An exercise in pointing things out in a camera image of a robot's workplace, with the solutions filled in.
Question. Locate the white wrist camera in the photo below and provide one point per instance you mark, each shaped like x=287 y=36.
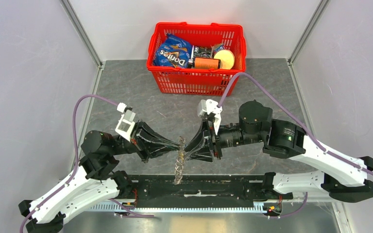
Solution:
x=210 y=108
x=126 y=122

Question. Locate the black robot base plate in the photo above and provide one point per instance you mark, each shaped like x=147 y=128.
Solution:
x=201 y=191

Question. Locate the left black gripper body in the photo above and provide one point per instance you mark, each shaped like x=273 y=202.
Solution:
x=140 y=143

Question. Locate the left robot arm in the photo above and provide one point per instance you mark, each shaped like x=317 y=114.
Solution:
x=93 y=178

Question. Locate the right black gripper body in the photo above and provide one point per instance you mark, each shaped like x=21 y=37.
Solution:
x=214 y=139

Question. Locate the red plastic shopping basket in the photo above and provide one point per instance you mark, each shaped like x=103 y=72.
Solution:
x=212 y=82

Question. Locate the blue Doritos chip bag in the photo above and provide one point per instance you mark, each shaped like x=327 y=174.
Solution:
x=173 y=52

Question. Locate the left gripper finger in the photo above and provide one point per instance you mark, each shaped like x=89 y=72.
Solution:
x=154 y=150
x=155 y=140

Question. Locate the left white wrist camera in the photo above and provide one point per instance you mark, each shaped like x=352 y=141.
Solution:
x=126 y=122

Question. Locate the round yellow lid container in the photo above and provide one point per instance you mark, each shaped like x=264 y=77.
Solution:
x=226 y=57

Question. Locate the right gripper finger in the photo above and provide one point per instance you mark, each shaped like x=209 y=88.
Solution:
x=199 y=153
x=199 y=140

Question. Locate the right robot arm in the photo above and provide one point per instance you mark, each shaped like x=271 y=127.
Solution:
x=340 y=178

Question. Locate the right aluminium frame post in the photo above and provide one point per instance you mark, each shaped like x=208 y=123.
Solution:
x=308 y=30

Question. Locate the slotted metal cable duct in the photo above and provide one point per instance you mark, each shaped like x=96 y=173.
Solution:
x=256 y=207

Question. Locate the dark printed snack packet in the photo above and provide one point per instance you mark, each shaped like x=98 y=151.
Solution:
x=202 y=52

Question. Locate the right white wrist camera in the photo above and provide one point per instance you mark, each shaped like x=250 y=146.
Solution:
x=210 y=108

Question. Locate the aluminium frame post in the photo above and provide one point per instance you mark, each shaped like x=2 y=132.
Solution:
x=308 y=30
x=81 y=32

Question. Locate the left aluminium frame post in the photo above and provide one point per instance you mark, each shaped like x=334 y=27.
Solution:
x=81 y=32

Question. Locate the orange can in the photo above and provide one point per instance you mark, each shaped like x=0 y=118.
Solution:
x=206 y=63

